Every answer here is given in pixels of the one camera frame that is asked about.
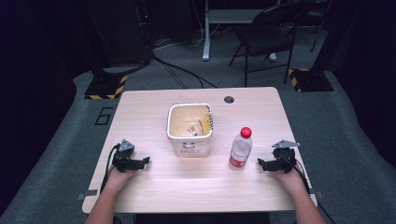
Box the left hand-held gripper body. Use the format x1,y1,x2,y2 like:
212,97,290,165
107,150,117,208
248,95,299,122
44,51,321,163
111,138,145,174

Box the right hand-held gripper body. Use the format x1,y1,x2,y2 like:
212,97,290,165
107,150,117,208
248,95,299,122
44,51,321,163
270,139,302,175

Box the clear red-capped water bottle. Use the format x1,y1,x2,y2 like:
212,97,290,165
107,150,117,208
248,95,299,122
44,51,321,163
228,126,253,172

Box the white square plastic bin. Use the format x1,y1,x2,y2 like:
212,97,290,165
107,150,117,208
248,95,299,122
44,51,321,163
165,103,215,159

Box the person's left hand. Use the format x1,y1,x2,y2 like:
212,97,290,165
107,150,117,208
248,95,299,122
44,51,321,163
105,165,140,194

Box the person's right hand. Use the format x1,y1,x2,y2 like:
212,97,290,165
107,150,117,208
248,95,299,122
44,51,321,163
268,167,308,196

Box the black stand base striped edge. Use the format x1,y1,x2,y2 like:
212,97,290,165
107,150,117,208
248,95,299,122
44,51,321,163
287,67,335,93
83,74,129,101

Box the dark curtain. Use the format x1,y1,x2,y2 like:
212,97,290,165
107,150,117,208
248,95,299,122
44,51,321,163
0,0,94,216
311,0,396,169

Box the black folding chair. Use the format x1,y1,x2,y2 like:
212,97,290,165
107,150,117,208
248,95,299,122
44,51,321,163
228,1,314,89

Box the black equipment rack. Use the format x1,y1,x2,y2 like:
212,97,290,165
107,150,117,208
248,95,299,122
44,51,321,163
83,0,155,78

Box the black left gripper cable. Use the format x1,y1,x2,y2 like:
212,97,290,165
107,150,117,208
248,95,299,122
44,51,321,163
99,143,121,194

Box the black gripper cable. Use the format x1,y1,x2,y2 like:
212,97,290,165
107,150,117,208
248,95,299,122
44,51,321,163
99,143,121,194
291,158,338,224

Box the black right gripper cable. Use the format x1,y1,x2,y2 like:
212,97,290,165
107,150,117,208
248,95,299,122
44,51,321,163
291,158,338,224

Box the black floor cable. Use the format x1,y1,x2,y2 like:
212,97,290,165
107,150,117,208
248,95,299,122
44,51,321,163
150,53,219,91

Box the white floor cables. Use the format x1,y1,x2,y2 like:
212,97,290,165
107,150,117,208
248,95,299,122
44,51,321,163
154,0,222,51

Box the white desk frame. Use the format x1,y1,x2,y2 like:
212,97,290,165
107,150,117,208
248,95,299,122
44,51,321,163
202,0,278,63

